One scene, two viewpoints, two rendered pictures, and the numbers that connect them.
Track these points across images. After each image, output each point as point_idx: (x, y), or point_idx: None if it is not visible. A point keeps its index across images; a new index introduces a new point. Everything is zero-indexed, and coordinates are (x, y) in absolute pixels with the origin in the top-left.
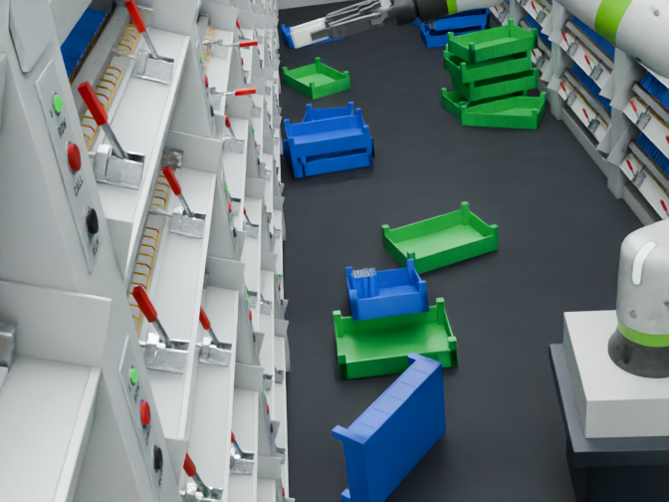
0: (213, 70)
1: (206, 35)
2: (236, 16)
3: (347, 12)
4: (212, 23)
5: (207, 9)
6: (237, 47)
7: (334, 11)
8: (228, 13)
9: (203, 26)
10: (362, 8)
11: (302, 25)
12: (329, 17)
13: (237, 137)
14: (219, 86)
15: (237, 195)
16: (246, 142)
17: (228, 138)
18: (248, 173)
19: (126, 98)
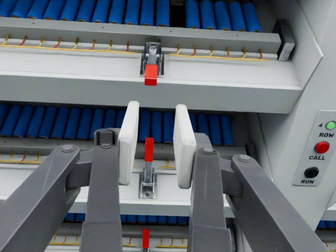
0: (78, 61)
1: (211, 47)
2: (314, 67)
3: (193, 196)
4: (294, 58)
5: (300, 33)
6: (315, 121)
7: (261, 171)
8: (311, 55)
9: (225, 35)
10: (120, 233)
11: (179, 115)
12: (197, 154)
13: (190, 192)
14: (8, 66)
15: (11, 191)
16: (179, 204)
17: (142, 170)
18: (245, 249)
19: None
